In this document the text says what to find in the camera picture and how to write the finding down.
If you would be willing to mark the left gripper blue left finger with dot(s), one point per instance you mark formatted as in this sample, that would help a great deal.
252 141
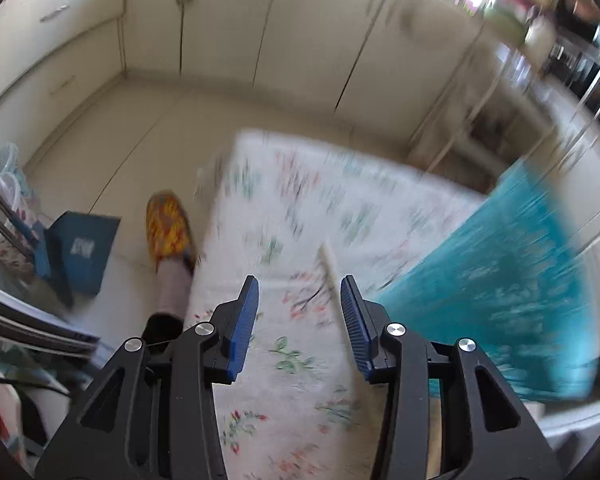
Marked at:
239 328

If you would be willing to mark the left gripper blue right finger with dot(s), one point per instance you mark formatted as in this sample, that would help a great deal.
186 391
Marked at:
359 330

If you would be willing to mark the teal perforated plastic basket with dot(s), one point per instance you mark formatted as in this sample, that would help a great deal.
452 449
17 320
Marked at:
509 278

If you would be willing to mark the floral tablecloth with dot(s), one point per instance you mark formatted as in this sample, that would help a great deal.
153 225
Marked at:
299 215

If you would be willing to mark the yellow patterned left slipper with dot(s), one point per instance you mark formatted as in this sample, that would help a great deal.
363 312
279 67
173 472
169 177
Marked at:
168 233

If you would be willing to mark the blue dustpan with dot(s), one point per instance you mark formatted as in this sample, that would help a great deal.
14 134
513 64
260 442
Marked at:
72 253

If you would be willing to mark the white storage trolley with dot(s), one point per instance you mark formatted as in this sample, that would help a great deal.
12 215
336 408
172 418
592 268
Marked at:
485 119

